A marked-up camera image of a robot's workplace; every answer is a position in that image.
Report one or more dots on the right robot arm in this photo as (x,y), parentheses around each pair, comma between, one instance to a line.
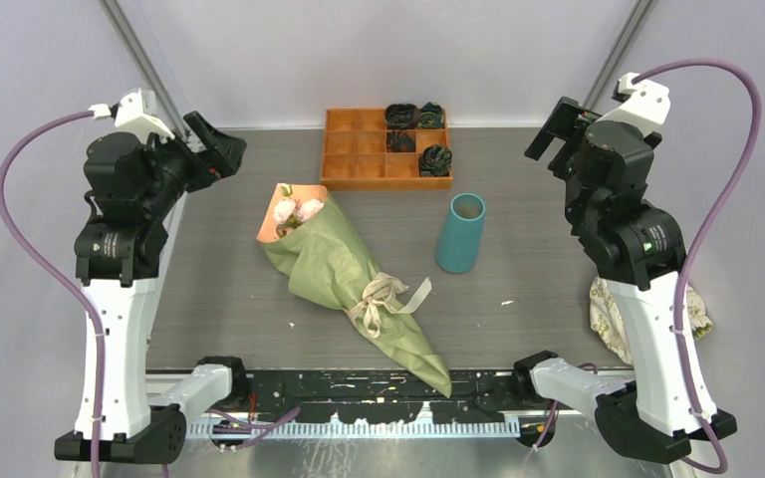
(638,250)

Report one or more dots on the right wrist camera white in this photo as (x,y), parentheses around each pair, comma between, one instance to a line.
(644,105)

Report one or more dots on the pink flowers bunch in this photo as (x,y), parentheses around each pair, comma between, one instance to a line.
(290,213)

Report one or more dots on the orange wooden divider tray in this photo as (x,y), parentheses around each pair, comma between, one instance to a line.
(355,158)

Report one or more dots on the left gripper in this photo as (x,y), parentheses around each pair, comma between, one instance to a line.
(220,157)

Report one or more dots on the green rolled sock front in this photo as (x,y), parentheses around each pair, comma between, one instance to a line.
(435,161)

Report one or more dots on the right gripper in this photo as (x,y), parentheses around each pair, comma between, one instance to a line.
(567,120)

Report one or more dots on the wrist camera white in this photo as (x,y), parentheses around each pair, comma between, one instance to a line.
(133,114)
(644,105)

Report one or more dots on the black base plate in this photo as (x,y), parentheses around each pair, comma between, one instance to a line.
(378,396)

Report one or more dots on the teal rolled sock back-right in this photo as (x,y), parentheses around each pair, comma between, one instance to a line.
(432,116)

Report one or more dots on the green wrapping paper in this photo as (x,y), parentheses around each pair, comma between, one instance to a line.
(329,264)

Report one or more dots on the dark rolled sock back-left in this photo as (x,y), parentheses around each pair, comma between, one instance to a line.
(402,116)

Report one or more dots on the dark rolled sock middle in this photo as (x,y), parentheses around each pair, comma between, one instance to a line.
(400,141)

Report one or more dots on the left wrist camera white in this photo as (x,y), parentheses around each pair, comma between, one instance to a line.
(133,114)

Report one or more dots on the cream ribbon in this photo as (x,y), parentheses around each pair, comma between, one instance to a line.
(381,294)

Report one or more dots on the patterned cream cloth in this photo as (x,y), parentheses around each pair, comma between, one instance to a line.
(606,319)

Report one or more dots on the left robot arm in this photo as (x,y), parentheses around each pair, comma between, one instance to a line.
(135,182)

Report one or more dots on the teal vase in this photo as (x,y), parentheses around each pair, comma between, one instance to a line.
(461,233)

